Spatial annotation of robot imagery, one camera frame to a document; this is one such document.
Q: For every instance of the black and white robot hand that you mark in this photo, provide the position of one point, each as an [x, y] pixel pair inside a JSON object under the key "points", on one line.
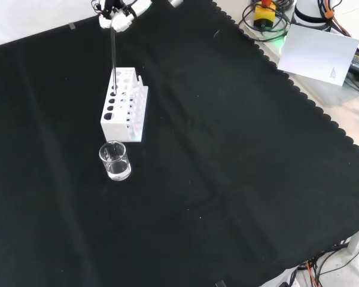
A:
{"points": [[119, 22]]}

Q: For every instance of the clear glass rod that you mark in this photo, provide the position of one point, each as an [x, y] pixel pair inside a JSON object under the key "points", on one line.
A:
{"points": [[113, 59]]}

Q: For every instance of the yellow stop button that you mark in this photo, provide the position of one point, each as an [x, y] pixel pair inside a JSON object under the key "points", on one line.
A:
{"points": [[264, 15]]}

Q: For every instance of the clear glass beaker with water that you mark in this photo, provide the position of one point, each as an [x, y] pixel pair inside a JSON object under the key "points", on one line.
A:
{"points": [[116, 167]]}

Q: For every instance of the clear cloth clip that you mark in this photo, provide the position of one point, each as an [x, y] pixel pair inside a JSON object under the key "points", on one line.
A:
{"points": [[72, 26], [220, 284]]}

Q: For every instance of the black bench cloth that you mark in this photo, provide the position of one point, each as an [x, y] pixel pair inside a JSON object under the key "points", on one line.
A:
{"points": [[197, 179]]}

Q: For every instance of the pale board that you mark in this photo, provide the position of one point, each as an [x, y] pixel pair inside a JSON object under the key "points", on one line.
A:
{"points": [[317, 53]]}

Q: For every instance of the white test tube rack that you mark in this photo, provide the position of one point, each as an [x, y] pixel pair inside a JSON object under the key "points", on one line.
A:
{"points": [[113, 127]]}

